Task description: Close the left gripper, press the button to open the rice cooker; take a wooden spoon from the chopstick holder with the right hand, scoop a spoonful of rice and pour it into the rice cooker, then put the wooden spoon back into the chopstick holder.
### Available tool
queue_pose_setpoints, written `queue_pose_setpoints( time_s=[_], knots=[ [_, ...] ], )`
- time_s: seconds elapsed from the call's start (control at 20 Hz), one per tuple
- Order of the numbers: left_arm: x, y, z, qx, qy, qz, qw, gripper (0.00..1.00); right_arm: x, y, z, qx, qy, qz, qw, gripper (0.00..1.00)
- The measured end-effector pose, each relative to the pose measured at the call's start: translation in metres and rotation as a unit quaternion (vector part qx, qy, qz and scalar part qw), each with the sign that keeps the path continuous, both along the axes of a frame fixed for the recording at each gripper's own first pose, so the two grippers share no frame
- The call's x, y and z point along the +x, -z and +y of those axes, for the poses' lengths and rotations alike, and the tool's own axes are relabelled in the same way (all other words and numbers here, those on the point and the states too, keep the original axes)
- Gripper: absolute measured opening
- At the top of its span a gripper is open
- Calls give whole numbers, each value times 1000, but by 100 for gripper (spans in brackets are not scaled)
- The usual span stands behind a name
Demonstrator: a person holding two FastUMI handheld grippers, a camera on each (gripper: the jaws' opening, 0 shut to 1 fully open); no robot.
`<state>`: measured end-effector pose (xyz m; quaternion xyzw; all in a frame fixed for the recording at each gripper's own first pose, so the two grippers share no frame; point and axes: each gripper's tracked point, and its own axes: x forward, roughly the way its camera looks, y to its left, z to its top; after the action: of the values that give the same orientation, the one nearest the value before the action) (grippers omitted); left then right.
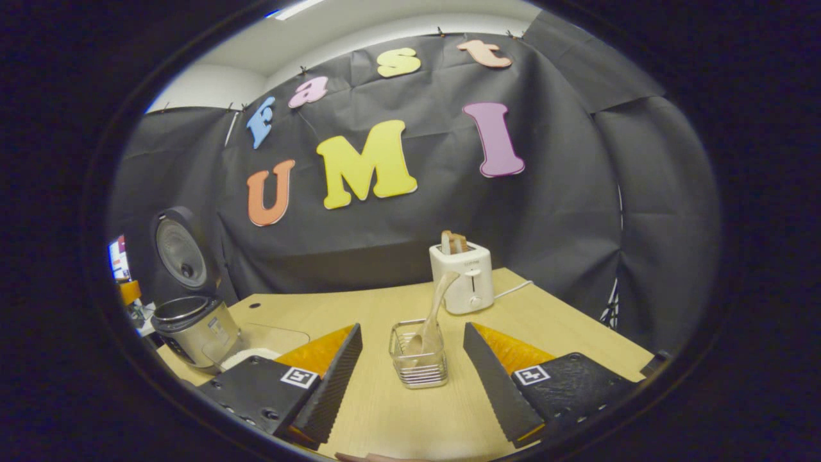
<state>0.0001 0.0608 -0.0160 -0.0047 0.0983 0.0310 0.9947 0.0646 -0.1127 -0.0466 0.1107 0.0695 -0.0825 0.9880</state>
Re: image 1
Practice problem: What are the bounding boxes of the white toaster cable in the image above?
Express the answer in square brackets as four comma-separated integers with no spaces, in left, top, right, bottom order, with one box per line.
[493,280,534,300]

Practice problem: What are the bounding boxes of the wooden spoon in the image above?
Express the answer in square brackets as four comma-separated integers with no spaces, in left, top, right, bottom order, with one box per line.
[404,270,461,357]

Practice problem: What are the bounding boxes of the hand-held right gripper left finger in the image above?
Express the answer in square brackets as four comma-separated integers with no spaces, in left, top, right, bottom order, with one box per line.
[196,323,364,451]

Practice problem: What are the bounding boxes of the computer monitor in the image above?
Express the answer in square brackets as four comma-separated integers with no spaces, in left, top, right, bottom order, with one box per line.
[108,235,131,283]

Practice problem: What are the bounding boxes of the metal wire chopstick holder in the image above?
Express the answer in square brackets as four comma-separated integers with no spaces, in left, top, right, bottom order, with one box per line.
[389,319,449,389]

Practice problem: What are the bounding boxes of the black silver rice cooker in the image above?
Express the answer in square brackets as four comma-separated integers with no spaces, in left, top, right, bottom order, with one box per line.
[150,206,243,376]

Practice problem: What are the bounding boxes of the white side table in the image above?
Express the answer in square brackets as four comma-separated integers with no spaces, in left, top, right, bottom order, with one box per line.
[131,305,158,338]

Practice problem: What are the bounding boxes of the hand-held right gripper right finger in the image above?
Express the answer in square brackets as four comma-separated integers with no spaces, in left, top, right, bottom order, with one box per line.
[463,322,639,449]

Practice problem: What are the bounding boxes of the white toaster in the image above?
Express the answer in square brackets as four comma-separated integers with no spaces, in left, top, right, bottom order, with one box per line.
[429,241,495,316]

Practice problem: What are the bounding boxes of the clear plastic container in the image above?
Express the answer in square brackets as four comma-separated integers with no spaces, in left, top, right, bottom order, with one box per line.
[202,323,311,373]

